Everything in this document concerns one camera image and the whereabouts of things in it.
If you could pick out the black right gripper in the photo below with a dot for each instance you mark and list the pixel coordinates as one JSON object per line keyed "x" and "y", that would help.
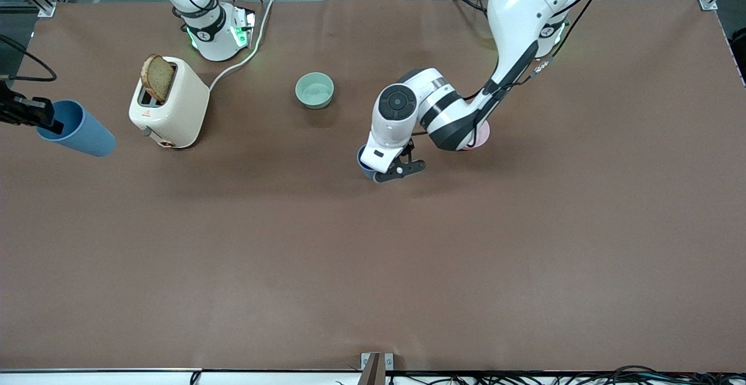
{"x": 18, "y": 109}

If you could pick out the blue plastic cup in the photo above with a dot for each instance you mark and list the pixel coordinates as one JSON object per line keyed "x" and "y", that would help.
{"x": 87, "y": 137}
{"x": 365, "y": 166}

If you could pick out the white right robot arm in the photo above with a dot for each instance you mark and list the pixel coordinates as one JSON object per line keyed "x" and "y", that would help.
{"x": 210, "y": 41}

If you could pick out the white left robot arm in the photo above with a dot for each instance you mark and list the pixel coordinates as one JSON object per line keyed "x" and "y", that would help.
{"x": 518, "y": 0}

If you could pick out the pink bowl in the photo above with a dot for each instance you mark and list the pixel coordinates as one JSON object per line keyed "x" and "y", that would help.
{"x": 482, "y": 136}

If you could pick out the brown table cover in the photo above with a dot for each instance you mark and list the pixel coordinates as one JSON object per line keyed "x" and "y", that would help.
{"x": 373, "y": 268}

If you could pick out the brown bread slice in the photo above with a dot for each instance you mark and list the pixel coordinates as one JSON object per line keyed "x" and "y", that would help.
{"x": 157, "y": 79}

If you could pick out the mint green bowl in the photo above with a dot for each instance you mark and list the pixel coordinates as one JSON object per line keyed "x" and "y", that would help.
{"x": 315, "y": 91}

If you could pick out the cream white toaster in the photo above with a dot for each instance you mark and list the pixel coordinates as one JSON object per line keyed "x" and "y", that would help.
{"x": 180, "y": 105}

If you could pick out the metal table edge bracket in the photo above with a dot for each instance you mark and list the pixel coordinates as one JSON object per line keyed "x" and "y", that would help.
{"x": 373, "y": 373}

